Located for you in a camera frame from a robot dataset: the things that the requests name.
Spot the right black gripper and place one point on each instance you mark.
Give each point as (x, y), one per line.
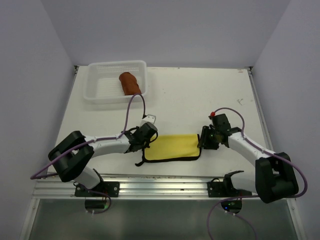
(204, 142)

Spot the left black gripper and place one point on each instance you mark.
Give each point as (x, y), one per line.
(147, 144)

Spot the yellow towel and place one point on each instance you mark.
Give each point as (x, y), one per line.
(172, 148)

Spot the brown towel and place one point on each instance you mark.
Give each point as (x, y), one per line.
(129, 84)

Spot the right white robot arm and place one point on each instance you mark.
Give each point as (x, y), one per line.
(273, 177)

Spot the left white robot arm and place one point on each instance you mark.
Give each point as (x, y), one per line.
(71, 156)

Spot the white plastic basket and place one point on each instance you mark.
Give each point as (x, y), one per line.
(101, 84)

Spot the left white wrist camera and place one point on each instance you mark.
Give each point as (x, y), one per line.
(148, 119)

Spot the aluminium mounting rail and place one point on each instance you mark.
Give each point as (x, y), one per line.
(132, 188)

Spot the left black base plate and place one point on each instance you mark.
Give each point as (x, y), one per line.
(110, 188)

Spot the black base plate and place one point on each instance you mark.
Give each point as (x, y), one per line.
(110, 188)
(217, 188)

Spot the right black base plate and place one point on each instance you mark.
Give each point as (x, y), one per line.
(217, 188)

